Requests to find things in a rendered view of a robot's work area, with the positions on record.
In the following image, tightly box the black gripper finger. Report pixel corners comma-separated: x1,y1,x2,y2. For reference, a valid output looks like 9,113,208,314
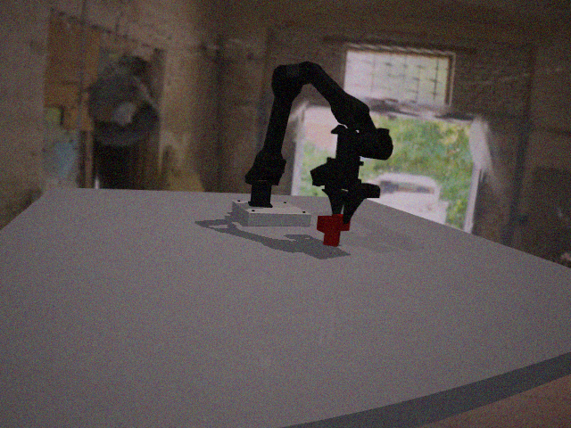
341,194,367,224
322,189,347,214

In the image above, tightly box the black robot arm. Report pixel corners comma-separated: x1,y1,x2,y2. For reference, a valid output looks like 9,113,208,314
244,62,393,208

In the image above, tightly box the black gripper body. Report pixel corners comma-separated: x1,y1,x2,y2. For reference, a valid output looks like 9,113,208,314
325,154,380,198

